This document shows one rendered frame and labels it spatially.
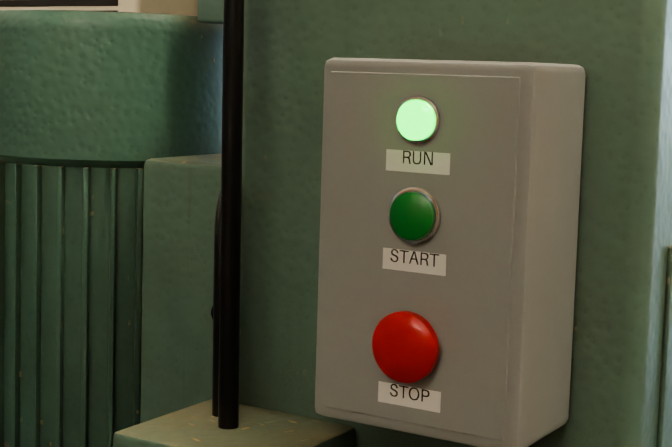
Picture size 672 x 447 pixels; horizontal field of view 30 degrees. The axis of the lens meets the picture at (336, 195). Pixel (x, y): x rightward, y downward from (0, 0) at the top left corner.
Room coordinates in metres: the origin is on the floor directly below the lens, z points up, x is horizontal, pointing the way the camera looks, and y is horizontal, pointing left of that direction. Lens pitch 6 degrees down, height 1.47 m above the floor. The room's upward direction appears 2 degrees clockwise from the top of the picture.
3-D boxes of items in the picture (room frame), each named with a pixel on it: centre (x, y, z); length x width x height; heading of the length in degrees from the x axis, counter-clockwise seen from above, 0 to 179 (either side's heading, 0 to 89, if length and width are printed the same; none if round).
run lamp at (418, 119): (0.52, -0.03, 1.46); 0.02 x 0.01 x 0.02; 59
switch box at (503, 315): (0.55, -0.05, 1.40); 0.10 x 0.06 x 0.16; 59
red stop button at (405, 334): (0.52, -0.03, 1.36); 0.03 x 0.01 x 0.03; 59
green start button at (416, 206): (0.52, -0.03, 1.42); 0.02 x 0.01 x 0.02; 59
